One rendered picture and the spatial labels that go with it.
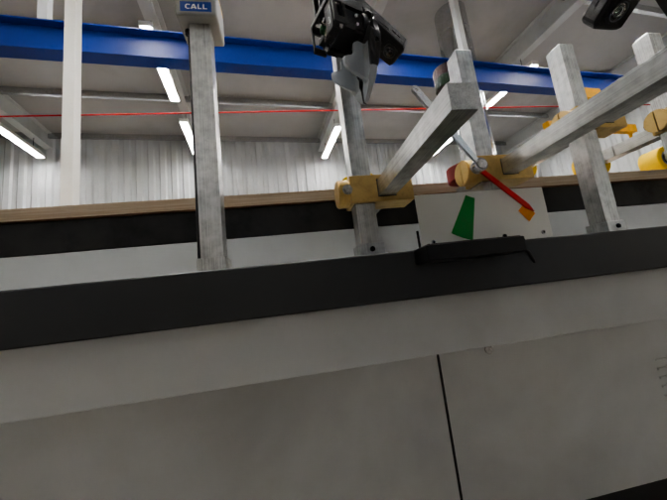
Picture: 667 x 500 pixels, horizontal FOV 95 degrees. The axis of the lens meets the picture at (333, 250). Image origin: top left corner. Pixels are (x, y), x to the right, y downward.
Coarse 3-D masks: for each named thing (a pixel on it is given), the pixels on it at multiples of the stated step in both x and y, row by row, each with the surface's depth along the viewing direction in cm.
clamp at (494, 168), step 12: (480, 156) 58; (492, 156) 58; (504, 156) 59; (456, 168) 61; (468, 168) 57; (492, 168) 58; (528, 168) 59; (456, 180) 61; (468, 180) 58; (480, 180) 57; (504, 180) 58; (516, 180) 59
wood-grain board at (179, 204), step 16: (560, 176) 85; (576, 176) 86; (608, 176) 88; (624, 176) 89; (640, 176) 90; (656, 176) 90; (288, 192) 73; (304, 192) 74; (320, 192) 74; (416, 192) 78; (432, 192) 79; (448, 192) 80; (16, 208) 64; (32, 208) 64; (48, 208) 65; (64, 208) 65; (80, 208) 66; (96, 208) 66; (112, 208) 67; (128, 208) 67; (144, 208) 68; (160, 208) 68; (176, 208) 69; (192, 208) 69; (224, 208) 71
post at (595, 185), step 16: (560, 48) 66; (560, 64) 67; (576, 64) 66; (560, 80) 67; (576, 80) 65; (560, 96) 67; (576, 96) 65; (576, 144) 65; (592, 144) 63; (576, 160) 65; (592, 160) 62; (592, 176) 62; (592, 192) 62; (608, 192) 62; (592, 208) 63; (608, 208) 61; (592, 224) 63
